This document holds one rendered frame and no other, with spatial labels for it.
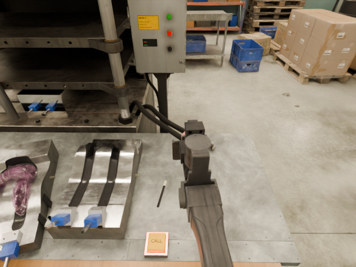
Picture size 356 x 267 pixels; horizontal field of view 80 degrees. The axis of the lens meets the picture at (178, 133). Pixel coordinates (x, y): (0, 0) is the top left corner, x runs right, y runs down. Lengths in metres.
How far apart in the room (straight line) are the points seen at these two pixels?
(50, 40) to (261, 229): 1.35
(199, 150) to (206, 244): 0.17
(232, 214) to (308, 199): 1.35
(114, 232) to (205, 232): 0.50
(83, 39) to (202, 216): 1.11
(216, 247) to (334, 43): 3.92
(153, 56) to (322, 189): 1.86
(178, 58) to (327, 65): 3.28
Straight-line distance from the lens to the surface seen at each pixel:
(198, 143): 0.45
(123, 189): 0.91
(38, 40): 1.43
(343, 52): 4.32
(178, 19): 1.25
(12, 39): 1.50
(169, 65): 1.32
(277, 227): 0.97
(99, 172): 0.98
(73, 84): 1.45
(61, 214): 0.86
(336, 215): 2.25
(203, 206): 0.44
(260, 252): 0.91
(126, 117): 1.38
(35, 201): 1.03
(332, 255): 2.03
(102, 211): 0.82
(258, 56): 4.29
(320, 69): 4.25
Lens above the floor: 1.60
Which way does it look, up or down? 39 degrees down
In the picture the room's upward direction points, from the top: straight up
